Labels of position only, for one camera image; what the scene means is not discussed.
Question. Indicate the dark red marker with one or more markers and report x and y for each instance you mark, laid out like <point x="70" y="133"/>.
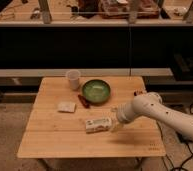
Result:
<point x="83" y="101"/>

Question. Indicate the long workbench shelf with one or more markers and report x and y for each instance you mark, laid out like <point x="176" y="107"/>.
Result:
<point x="101" y="13"/>

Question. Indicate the green ceramic bowl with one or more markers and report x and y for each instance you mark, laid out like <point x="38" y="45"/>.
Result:
<point x="96" y="91"/>

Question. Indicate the red black small box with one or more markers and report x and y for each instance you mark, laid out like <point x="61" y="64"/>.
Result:
<point x="139" y="92"/>

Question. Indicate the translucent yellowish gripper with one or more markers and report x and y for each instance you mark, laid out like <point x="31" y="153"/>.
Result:
<point x="116" y="125"/>

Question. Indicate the wooden folding table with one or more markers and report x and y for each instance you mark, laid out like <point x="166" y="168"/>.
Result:
<point x="61" y="127"/>

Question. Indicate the white plastic cup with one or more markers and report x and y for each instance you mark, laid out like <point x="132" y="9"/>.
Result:
<point x="73" y="77"/>

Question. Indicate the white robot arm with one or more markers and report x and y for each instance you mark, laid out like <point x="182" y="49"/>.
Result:
<point x="150" y="105"/>

